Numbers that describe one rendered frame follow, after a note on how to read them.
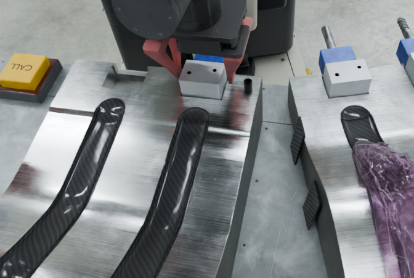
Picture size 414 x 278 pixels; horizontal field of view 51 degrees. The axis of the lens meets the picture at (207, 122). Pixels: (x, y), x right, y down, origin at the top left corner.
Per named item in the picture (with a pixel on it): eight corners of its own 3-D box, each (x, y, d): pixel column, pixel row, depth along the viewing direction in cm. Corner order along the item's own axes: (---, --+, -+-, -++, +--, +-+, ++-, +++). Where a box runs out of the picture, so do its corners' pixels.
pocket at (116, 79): (121, 80, 63) (113, 61, 60) (155, 84, 61) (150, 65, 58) (109, 105, 60) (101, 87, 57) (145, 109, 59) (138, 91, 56)
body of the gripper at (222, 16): (236, 52, 45) (231, -7, 39) (144, 43, 48) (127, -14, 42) (247, 11, 49) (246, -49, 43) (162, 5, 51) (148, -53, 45)
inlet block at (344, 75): (306, 44, 66) (309, 15, 62) (339, 40, 66) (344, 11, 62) (326, 111, 58) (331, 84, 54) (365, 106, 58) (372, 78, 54)
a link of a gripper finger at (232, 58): (244, 103, 52) (241, 45, 44) (186, 96, 53) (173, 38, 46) (254, 62, 55) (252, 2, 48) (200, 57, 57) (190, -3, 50)
